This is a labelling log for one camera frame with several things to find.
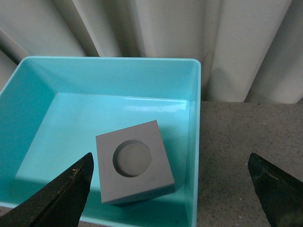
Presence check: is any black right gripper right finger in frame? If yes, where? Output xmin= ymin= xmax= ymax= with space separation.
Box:
xmin=248 ymin=153 xmax=303 ymax=227

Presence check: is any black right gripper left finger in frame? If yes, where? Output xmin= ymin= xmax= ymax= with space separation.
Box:
xmin=0 ymin=152 xmax=94 ymax=227

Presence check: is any gray block with round hole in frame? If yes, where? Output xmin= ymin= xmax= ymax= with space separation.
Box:
xmin=96 ymin=121 xmax=175 ymax=206

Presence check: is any blue plastic box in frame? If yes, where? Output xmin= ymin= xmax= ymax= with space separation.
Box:
xmin=0 ymin=56 xmax=201 ymax=227

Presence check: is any white curtain backdrop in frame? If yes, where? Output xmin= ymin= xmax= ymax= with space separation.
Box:
xmin=0 ymin=0 xmax=303 ymax=104

